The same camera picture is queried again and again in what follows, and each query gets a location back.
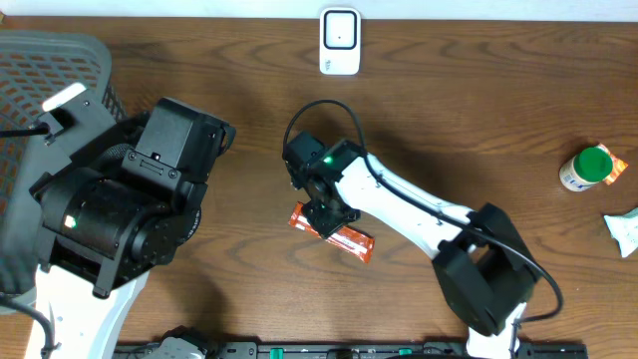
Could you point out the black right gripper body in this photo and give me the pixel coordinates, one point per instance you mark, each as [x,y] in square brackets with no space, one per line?
[326,216]

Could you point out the chocolate bar wrapper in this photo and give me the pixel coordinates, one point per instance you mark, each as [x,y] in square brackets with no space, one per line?
[347,238]

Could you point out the white jar green lid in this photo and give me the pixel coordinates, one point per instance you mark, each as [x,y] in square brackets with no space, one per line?
[586,169]

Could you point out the orange tissue pack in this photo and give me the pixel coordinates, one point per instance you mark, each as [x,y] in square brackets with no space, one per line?
[618,166]

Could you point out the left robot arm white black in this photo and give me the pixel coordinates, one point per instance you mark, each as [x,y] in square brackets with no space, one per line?
[129,197]

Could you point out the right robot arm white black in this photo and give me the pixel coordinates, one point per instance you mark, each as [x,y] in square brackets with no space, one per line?
[483,267]

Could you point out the white barcode scanner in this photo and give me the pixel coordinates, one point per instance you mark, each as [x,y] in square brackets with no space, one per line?
[340,41]

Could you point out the grey plastic shopping basket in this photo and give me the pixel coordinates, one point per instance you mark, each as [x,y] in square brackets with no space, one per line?
[34,67]

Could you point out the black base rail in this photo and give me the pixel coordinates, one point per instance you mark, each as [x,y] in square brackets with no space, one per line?
[179,348]

